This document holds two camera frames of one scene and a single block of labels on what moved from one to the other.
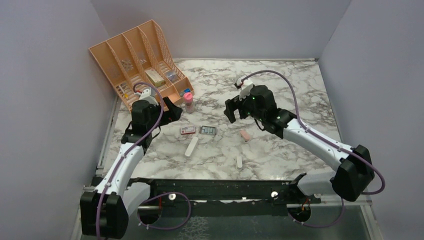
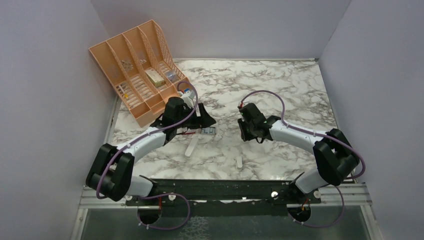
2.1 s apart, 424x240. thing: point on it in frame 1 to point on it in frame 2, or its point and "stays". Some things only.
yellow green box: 155,78 stays
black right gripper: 233,104 to 244,134
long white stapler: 191,147 stays
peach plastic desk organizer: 139,61 stays
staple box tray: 207,130 stays
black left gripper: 173,114 to 204,120
